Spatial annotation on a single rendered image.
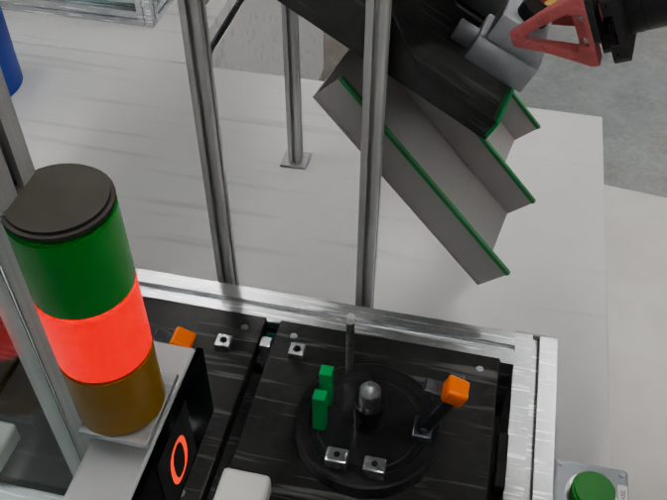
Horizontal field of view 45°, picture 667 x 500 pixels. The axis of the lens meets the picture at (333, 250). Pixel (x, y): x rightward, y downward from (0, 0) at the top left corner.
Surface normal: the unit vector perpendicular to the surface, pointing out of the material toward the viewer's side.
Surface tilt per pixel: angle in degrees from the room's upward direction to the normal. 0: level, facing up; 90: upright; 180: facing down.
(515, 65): 91
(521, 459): 0
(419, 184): 90
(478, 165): 90
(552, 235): 0
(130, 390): 90
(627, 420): 0
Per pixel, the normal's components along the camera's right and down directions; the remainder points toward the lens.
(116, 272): 0.87, 0.35
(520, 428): 0.00, -0.70
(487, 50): -0.35, 0.67
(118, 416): 0.27, 0.68
